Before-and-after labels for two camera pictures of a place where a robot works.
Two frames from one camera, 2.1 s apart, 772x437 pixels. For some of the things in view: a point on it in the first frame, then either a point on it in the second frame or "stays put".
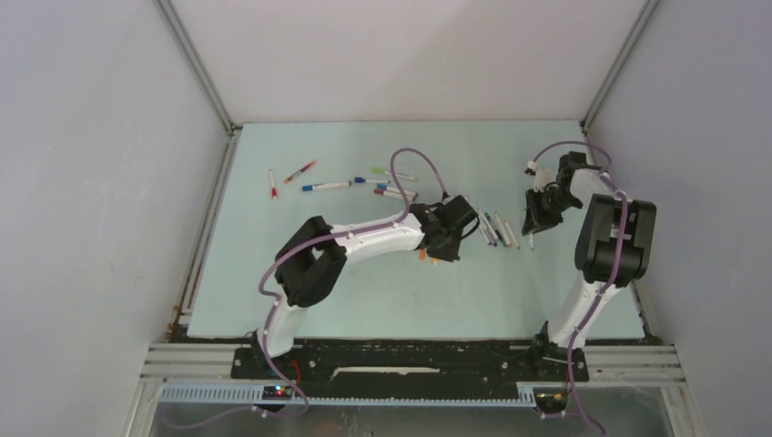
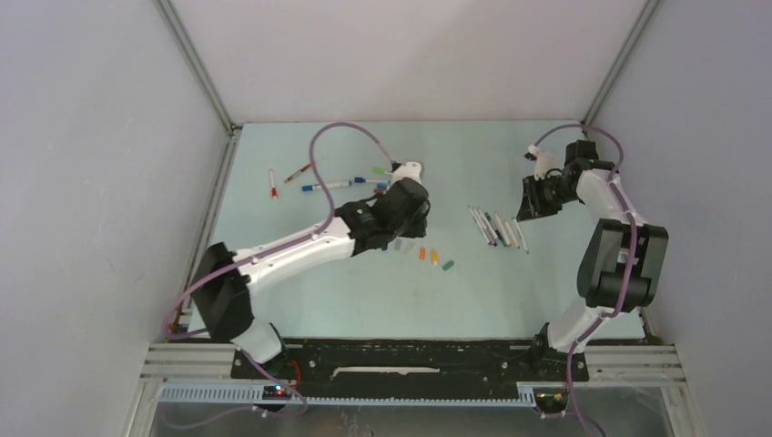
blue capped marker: (309, 188) stays put
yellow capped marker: (512, 235) stays put
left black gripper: (449, 255) to (418, 228)
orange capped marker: (503, 231) stays put
